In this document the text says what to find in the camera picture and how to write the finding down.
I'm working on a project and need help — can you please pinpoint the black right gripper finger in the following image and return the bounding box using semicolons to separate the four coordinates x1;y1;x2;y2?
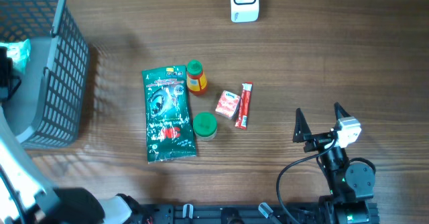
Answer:
292;108;312;142
334;102;351;120

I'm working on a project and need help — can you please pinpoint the light teal small packet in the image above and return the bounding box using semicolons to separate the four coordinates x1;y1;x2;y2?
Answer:
6;39;32;74

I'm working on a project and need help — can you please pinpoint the red stick sachet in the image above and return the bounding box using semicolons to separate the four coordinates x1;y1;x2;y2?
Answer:
235;82;253;129

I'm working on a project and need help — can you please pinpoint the red white tissue packet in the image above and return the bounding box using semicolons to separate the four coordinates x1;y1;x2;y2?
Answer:
215;91;241;119

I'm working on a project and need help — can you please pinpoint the green lid clear jar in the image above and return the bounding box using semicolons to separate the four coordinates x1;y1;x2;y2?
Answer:
193;112;217;141

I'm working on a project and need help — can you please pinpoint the green foil snack bag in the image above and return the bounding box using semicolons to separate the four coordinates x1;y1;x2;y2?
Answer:
142;65;197;163

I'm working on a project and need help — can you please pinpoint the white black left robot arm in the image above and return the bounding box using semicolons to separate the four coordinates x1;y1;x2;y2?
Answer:
1;47;150;223

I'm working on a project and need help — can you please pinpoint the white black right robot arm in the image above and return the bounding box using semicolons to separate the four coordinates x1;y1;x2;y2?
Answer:
292;103;379;223

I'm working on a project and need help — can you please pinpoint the white barcode scanner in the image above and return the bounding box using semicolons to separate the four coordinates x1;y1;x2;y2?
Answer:
231;0;259;23

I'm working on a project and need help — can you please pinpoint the grey plastic mesh basket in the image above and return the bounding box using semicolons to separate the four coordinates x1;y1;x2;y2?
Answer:
1;0;90;149

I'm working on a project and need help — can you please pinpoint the red sauce bottle green cap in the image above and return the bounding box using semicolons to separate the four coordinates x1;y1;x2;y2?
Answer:
186;60;208;96

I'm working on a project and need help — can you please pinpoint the black right camera cable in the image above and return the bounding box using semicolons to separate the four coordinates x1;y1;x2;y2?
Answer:
275;138;338;224

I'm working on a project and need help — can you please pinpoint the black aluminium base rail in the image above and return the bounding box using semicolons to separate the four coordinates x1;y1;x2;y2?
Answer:
133;202;380;224

